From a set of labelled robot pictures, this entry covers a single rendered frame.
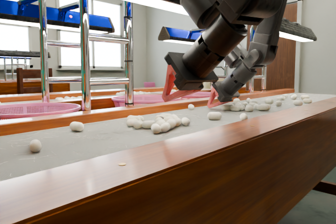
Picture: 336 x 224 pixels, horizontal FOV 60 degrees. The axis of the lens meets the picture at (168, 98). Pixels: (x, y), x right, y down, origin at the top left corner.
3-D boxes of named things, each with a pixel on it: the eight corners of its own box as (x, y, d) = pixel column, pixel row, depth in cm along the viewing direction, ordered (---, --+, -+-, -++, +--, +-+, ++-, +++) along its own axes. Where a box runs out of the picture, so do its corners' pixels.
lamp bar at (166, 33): (228, 46, 200) (229, 36, 200) (168, 39, 154) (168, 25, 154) (219, 47, 206) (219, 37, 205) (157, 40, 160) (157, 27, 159)
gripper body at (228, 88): (209, 85, 94) (224, 69, 90) (226, 84, 101) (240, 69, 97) (220, 100, 91) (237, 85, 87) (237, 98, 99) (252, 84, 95)
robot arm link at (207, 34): (240, 29, 43) (257, 32, 47) (214, -2, 46) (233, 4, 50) (210, 60, 47) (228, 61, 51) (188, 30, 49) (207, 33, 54)
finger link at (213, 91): (199, 99, 101) (216, 82, 95) (210, 98, 106) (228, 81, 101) (209, 115, 98) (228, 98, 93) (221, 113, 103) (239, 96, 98)
